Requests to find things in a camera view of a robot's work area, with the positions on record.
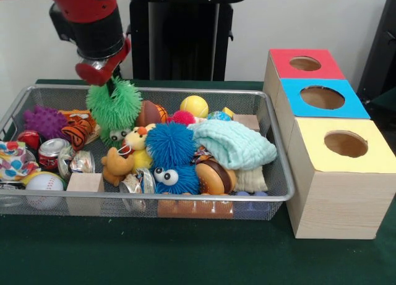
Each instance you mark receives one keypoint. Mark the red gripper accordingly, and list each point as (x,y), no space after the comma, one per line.
(89,74)

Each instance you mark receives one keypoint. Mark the green spiky ball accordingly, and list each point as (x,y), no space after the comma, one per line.
(114,112)

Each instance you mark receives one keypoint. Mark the mint green cloth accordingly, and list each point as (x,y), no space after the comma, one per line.
(235,142)

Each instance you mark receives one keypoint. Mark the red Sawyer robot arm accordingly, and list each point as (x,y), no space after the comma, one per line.
(92,22)

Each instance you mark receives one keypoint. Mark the shallow metal mesh bin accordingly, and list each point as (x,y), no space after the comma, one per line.
(280,173)

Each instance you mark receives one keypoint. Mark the wooden box with three holes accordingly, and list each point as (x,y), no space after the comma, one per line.
(337,204)

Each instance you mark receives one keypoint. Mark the yellow plush duck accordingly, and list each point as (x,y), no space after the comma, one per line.
(137,139)

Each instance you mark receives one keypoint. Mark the purple spiky ball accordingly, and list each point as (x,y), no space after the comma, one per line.
(44,121)

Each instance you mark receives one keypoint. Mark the yellow foam ball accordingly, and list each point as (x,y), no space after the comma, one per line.
(194,106)

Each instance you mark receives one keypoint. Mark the blue spiky ball with eyes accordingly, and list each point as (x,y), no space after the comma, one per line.
(185,180)

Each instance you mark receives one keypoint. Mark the toy hamburger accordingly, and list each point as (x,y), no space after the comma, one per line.
(216,175)

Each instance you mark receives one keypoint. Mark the cream cloth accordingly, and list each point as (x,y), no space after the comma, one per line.
(250,180)

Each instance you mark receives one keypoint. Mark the black panel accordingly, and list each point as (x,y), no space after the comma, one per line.
(380,50)

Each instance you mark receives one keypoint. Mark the dark green side table cloth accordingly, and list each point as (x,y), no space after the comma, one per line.
(386,112)

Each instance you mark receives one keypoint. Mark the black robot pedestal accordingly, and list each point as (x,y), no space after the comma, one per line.
(182,34)

